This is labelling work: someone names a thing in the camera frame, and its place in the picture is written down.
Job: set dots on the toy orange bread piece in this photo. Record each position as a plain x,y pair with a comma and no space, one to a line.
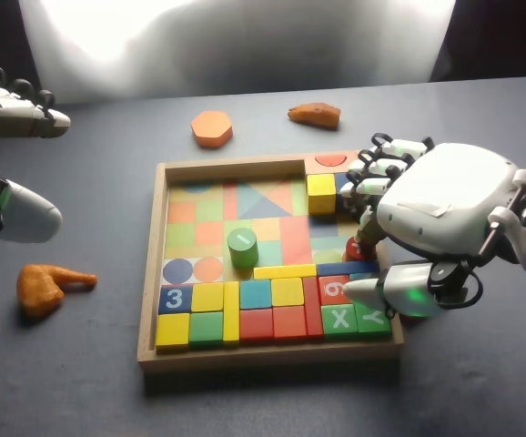
315,116

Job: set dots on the orange hexagon block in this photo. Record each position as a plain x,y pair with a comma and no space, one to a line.
211,129

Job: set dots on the blue cube with white 3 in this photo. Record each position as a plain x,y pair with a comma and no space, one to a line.
174,298

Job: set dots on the teal wooden cube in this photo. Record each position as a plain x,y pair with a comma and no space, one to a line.
255,293

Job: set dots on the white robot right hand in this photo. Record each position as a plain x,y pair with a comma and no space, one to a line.
445,200

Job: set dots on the red wooden cube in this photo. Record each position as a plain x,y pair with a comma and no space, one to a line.
256,324
289,323

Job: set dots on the blue long wooden bar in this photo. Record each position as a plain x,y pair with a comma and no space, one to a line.
340,268

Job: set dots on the green wooden cube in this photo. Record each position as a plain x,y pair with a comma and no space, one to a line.
206,328

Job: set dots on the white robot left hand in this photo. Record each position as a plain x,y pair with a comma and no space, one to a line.
22,214

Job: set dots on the red long wooden bar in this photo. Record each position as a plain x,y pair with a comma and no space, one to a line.
313,309

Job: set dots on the wooden puzzle tray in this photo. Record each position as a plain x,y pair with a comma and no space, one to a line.
267,360

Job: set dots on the yellow wooden cube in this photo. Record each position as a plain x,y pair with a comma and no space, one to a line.
172,331
207,297
286,291
321,193

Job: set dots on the white backdrop sheet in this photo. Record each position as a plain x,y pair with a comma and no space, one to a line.
245,45

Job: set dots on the toy fried chicken drumstick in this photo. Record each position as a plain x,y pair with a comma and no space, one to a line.
40,289

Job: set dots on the green cylinder with minus sign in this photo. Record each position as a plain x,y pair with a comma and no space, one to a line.
242,248

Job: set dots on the green cube with white Y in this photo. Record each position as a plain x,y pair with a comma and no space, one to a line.
372,322

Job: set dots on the grey table cloth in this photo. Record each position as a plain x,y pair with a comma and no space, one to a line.
63,387

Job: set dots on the yellow long wooden bar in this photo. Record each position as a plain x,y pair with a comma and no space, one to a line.
231,314
285,271

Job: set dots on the red cube with white 6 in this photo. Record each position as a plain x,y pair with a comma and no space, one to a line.
331,289

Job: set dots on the green cube with white X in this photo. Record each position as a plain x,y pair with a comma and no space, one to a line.
339,320

